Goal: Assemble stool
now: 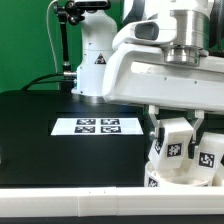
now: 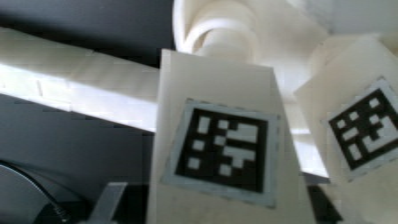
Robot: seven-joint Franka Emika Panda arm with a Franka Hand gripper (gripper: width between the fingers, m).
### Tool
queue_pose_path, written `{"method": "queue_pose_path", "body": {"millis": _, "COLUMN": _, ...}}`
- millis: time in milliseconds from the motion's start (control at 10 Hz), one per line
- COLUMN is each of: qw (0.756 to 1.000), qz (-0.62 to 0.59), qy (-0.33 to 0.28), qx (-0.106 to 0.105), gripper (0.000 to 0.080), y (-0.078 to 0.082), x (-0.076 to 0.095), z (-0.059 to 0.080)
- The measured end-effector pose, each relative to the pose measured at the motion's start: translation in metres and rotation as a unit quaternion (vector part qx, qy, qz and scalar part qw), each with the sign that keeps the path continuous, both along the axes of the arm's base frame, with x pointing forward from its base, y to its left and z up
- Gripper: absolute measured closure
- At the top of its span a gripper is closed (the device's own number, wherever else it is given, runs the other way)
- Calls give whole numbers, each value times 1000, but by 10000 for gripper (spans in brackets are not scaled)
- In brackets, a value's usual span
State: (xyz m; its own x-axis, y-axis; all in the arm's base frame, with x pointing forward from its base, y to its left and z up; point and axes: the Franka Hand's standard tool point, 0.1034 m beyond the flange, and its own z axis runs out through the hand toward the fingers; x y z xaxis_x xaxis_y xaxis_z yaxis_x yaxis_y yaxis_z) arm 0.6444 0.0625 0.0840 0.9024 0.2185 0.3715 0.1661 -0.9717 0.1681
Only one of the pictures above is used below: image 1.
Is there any white front wall rail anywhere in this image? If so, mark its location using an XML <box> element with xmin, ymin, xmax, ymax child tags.
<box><xmin>0</xmin><ymin>187</ymin><xmax>224</xmax><ymax>218</ymax></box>

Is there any white marker sheet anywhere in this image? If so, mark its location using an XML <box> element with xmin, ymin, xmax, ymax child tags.
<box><xmin>51</xmin><ymin>118</ymin><xmax>143</xmax><ymax>136</ymax></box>

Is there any white cable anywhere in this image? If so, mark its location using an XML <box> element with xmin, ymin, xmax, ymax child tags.
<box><xmin>45</xmin><ymin>0</ymin><xmax>62</xmax><ymax>74</ymax></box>

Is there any white round stool seat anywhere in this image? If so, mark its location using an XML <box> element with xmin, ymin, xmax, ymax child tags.
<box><xmin>144</xmin><ymin>161</ymin><xmax>223</xmax><ymax>188</ymax></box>

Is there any black cable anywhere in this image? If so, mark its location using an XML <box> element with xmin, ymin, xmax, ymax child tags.
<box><xmin>21</xmin><ymin>73</ymin><xmax>78</xmax><ymax>92</ymax></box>

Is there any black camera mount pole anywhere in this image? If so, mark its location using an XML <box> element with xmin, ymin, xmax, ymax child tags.
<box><xmin>53</xmin><ymin>0</ymin><xmax>86</xmax><ymax>79</ymax></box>

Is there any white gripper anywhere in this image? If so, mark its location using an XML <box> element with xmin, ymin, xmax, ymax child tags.
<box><xmin>102</xmin><ymin>19</ymin><xmax>224</xmax><ymax>157</ymax></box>

